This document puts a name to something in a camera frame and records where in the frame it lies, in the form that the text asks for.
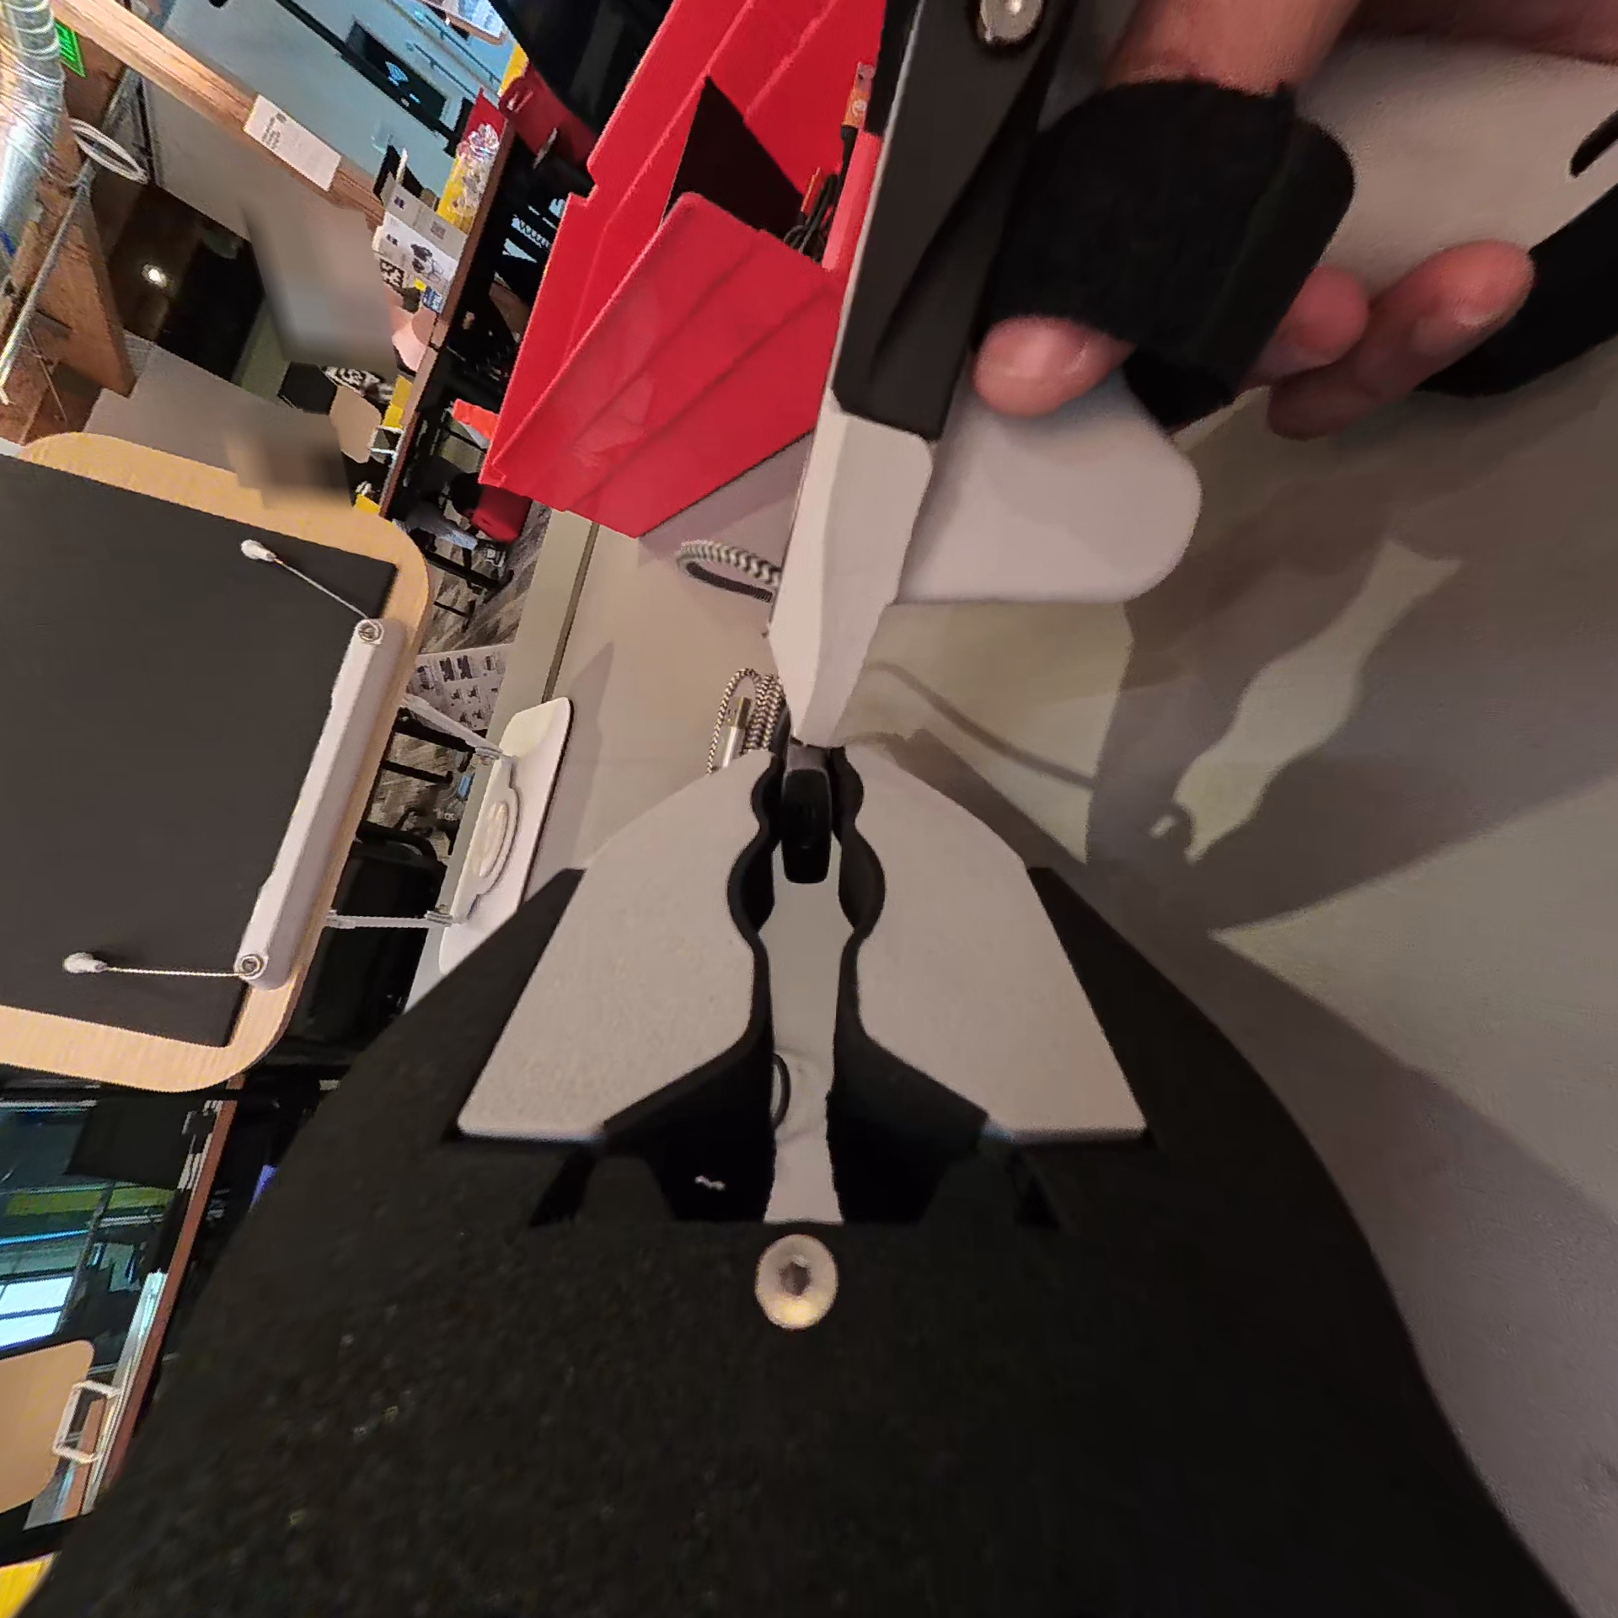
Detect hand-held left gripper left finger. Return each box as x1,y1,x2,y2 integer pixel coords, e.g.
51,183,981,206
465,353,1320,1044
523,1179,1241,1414
465,752,773,1185

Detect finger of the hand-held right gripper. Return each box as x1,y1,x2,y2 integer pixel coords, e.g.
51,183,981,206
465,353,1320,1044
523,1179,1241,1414
768,405,951,740
899,380,1203,609

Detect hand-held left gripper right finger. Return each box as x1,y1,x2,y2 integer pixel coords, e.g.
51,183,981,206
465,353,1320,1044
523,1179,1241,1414
831,752,1141,1185

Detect braided grey cable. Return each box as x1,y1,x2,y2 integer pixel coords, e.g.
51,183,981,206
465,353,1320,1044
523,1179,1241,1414
679,532,818,773

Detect thick black cable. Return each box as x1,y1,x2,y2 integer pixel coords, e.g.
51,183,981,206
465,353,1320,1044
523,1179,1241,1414
768,742,843,1152

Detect red plastic bin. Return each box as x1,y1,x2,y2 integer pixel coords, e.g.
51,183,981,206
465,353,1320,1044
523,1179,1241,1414
482,0,887,538

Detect grey desk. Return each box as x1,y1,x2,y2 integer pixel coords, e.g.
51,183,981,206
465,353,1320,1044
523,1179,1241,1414
405,330,1618,1618

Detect person's right hand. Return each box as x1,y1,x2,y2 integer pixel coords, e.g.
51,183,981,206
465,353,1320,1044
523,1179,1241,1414
976,0,1618,438

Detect black divider in red bin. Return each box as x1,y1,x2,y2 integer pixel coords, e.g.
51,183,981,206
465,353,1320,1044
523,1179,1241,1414
685,77,818,247

